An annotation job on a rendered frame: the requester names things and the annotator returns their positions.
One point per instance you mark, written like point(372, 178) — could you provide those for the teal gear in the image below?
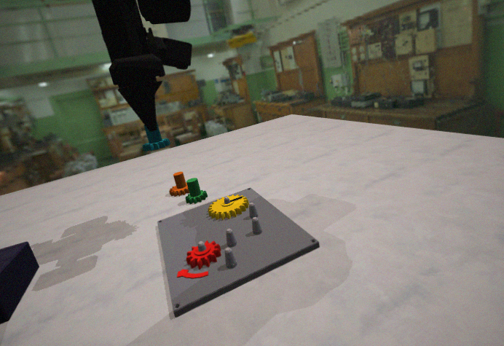
point(155, 140)

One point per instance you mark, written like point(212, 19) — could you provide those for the red gear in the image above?
point(201, 258)

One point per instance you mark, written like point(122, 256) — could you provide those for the red curved arrow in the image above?
point(184, 273)

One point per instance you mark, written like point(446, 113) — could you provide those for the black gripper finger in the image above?
point(141, 99)

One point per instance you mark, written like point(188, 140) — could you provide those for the orange gear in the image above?
point(181, 185)

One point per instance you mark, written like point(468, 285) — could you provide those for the green gear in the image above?
point(195, 194)

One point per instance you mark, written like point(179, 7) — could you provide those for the yellow gear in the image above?
point(219, 209)

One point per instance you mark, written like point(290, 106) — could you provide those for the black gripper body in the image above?
point(131, 63)

